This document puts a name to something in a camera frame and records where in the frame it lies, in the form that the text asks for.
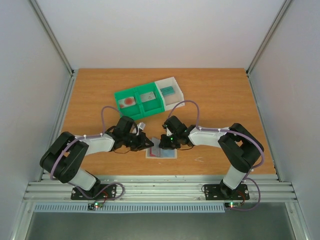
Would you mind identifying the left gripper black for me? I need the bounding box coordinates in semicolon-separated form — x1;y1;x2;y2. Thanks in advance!
123;132;154;152

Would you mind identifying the beige card holder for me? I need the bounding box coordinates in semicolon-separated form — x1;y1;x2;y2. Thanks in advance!
145;137;178;159

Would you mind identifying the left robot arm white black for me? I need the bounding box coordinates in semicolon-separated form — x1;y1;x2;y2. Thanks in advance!
39;116;154;199

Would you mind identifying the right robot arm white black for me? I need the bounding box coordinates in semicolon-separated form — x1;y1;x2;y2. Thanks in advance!
159;116;265;200

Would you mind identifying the card with red circle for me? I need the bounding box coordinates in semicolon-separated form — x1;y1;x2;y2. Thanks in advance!
118;96;136;109

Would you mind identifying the grey card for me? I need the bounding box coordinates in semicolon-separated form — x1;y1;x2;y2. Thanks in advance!
140;91;156;103

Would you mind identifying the teal card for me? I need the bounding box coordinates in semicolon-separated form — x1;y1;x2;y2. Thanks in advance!
160;86;175;97

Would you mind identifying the left green bin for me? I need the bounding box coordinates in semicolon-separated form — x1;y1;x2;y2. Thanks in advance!
114;88;144;120

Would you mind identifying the green bin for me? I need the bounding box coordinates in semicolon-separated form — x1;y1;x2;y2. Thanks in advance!
114;88;144;120
135;82;165;118

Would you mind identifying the middle green bin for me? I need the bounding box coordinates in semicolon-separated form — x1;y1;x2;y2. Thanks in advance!
135;82;165;118

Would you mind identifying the left controller board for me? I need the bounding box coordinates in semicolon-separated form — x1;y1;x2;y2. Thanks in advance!
87;202;104;211

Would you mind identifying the controller board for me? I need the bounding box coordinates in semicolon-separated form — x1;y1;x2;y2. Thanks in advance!
87;202;104;211
224;201;243;209

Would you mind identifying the right controller board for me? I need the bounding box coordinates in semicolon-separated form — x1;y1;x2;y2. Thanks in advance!
224;201;243;209

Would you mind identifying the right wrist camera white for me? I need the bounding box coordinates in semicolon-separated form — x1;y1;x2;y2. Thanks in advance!
162;122;175;137

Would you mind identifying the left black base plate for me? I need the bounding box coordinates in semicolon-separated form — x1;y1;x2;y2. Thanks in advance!
70;184;117;201

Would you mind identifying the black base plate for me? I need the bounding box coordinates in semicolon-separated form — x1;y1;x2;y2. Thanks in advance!
70;184;117;201
201;184;250;201

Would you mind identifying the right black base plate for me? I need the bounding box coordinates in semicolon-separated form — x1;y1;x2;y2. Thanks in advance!
201;184;250;201

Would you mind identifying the left aluminium corner post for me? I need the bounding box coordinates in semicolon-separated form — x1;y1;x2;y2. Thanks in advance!
27;0;75;77

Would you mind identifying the aluminium corner post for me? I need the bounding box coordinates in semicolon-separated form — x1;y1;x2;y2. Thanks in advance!
27;0;75;77
245;0;294;76

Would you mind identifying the aluminium rail frame front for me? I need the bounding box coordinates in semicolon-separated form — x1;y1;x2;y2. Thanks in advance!
22;173;298;203

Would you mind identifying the grey slotted cable duct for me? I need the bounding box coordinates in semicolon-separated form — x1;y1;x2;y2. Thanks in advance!
34;202;225;214

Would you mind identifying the right aluminium corner post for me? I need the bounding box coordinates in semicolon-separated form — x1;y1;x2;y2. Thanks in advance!
245;0;294;76

